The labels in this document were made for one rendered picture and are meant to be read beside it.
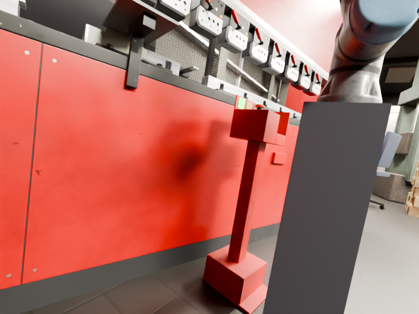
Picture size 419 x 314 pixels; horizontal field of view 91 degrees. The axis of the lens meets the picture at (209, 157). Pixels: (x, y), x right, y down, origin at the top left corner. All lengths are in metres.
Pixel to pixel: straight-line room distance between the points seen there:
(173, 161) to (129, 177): 0.20
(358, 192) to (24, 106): 0.89
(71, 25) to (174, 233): 1.23
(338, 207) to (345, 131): 0.18
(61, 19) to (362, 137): 1.46
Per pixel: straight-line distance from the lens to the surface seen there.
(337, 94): 0.63
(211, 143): 1.02
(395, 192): 5.46
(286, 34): 1.74
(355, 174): 0.59
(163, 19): 0.81
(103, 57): 0.83
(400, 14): 0.56
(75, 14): 1.54
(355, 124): 0.59
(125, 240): 0.95
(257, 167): 0.91
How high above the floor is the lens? 0.64
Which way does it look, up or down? 5 degrees down
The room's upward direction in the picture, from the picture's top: 9 degrees clockwise
